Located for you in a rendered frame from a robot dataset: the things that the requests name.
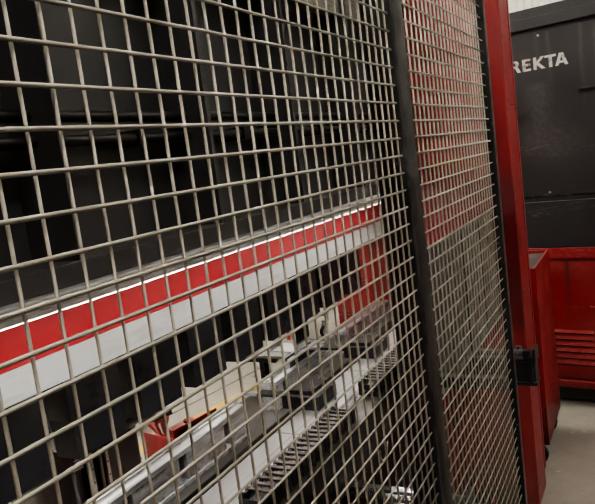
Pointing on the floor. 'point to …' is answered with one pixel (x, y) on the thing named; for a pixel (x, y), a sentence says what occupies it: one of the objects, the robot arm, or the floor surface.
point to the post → (409, 245)
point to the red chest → (540, 275)
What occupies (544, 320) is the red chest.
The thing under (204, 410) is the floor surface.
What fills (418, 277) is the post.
